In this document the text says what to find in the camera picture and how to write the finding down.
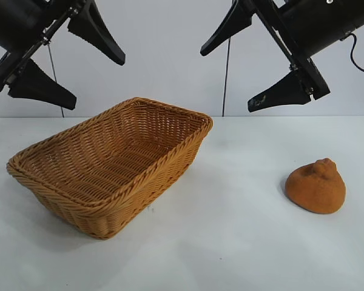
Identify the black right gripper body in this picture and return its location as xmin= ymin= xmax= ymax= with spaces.
xmin=250 ymin=0 xmax=364 ymax=101

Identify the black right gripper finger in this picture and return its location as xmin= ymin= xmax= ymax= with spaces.
xmin=200 ymin=0 xmax=253 ymax=57
xmin=246 ymin=72 xmax=309 ymax=113

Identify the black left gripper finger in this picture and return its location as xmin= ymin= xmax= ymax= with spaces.
xmin=67 ymin=1 xmax=126 ymax=67
xmin=7 ymin=58 xmax=77 ymax=111

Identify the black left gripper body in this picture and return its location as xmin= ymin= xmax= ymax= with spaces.
xmin=0 ymin=0 xmax=90 ymax=93

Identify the woven wicker basket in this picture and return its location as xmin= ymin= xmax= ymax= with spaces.
xmin=6 ymin=96 xmax=214 ymax=241

